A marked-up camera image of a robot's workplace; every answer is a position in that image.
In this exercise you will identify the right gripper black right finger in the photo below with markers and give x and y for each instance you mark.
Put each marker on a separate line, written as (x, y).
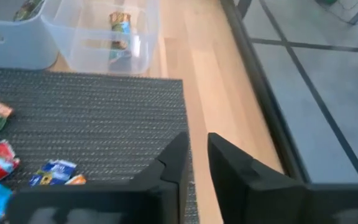
(253, 193)

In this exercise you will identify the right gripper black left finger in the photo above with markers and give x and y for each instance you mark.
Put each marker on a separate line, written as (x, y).
(169, 174)

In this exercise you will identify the green wrapper granola bar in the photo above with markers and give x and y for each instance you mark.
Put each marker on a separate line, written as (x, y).
(26, 11)

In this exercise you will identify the dark grey woven mat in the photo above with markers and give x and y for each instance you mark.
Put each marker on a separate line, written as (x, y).
(104, 118)

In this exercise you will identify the clear plastic bin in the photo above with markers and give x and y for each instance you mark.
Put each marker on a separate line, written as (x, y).
(82, 46)

